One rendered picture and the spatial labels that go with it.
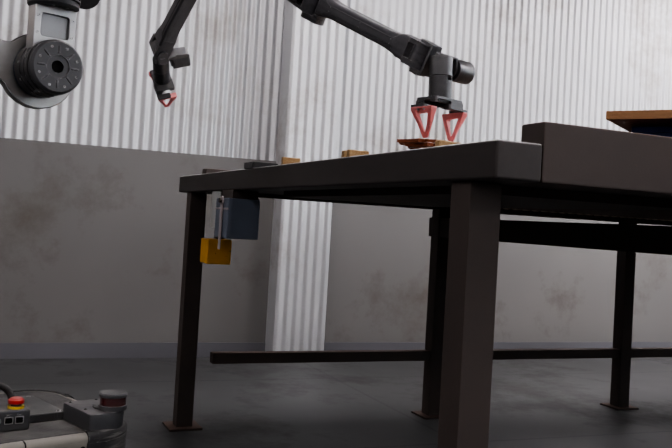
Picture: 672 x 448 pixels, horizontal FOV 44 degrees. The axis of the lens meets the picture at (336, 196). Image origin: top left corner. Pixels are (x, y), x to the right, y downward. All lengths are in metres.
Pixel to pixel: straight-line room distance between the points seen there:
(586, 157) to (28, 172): 3.48
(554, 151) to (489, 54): 4.11
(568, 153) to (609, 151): 0.08
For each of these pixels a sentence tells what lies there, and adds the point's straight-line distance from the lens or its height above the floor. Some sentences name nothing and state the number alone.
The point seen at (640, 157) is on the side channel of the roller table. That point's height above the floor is 0.91.
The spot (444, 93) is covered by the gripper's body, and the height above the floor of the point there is 1.10.
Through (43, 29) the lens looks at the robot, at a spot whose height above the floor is 1.23.
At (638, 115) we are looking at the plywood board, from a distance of 1.80.
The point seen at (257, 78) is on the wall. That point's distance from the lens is 4.73.
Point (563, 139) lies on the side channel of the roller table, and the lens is 1.33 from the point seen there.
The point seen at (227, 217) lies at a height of 0.77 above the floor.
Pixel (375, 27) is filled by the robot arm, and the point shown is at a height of 1.28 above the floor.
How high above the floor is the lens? 0.78
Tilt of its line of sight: 2 degrees up
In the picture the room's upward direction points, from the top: 3 degrees clockwise
